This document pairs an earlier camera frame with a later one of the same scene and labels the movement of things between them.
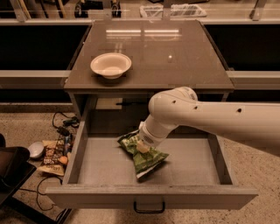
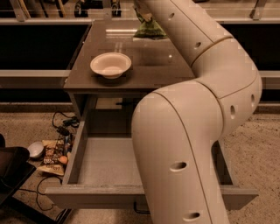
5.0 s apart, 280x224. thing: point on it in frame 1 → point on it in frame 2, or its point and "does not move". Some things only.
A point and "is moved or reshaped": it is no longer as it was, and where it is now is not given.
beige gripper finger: (143, 147) → (146, 16)
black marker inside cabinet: (132, 103) does not move
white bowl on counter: (110, 65) does not move
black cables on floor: (64, 130) does not move
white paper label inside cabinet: (108, 103) does not move
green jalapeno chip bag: (143, 161) is moved or reshaped
